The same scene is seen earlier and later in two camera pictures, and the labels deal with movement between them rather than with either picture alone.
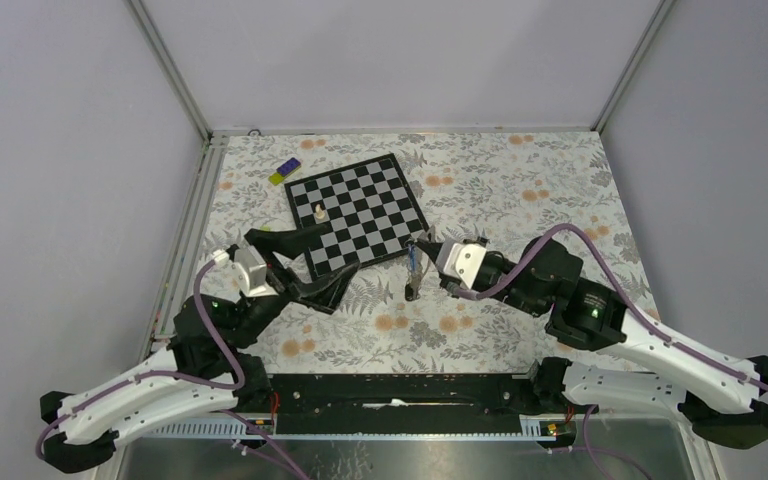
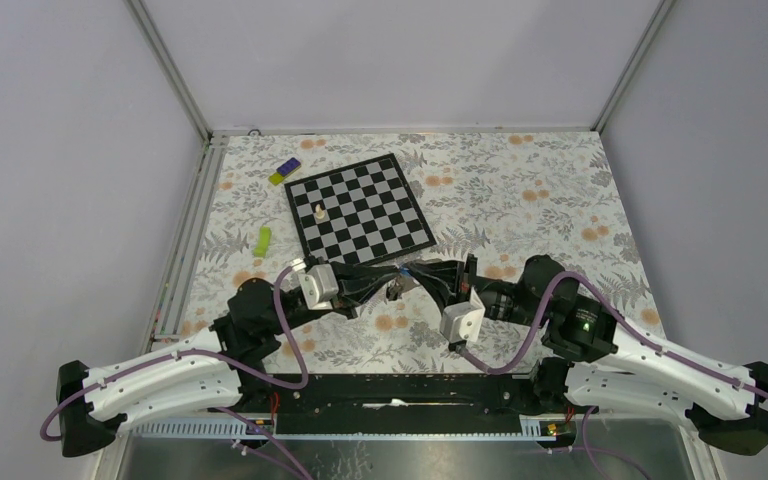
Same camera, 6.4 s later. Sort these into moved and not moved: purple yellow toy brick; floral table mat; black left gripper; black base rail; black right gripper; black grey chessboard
Moved: black left gripper; black right gripper
Not moved: purple yellow toy brick; black grey chessboard; black base rail; floral table mat
